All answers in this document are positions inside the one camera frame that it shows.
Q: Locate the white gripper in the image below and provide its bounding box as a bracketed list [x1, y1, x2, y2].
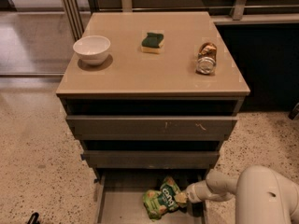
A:
[175, 181, 211, 208]

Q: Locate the green rice chip bag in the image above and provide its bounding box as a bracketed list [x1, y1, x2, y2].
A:
[142, 176, 182, 221]

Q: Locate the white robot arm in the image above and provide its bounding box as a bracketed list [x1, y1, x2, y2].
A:
[175, 165, 299, 224]

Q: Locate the bottom open grey drawer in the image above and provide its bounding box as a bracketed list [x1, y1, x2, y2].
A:
[95, 169, 207, 224]

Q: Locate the middle grey drawer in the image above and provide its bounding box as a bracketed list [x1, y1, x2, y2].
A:
[82, 150, 220, 169]

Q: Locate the grey drawer cabinet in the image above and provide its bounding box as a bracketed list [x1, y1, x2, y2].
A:
[57, 12, 249, 215]

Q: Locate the top grey drawer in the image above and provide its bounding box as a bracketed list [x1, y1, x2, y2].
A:
[66, 115, 237, 141]

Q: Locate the dark object right edge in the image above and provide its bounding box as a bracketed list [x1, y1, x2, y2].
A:
[288, 102, 299, 119]

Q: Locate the glass jar lying down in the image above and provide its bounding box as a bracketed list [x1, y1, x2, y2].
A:
[196, 42, 217, 75]

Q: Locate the black object bottom left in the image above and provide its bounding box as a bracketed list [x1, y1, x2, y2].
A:
[27, 213, 40, 224]

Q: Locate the green yellow sponge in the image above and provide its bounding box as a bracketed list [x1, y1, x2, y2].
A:
[141, 33, 164, 54]

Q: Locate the white ceramic bowl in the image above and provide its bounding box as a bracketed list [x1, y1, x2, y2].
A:
[73, 35, 111, 65]

